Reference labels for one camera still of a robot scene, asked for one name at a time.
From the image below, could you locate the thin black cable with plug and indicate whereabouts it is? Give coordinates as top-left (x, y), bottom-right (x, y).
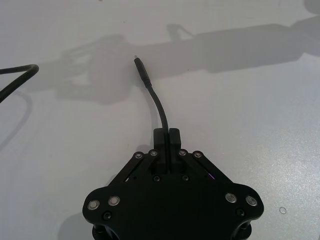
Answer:
top-left (133, 54), bottom-right (174, 175)

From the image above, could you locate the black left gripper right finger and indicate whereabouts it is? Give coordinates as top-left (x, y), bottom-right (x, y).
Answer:
top-left (168, 127), bottom-right (232, 186)

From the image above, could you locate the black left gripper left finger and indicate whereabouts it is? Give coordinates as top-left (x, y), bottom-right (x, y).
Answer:
top-left (107, 127), bottom-right (169, 187)

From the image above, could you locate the thick black cord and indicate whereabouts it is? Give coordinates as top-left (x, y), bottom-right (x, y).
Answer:
top-left (0, 64), bottom-right (40, 104)

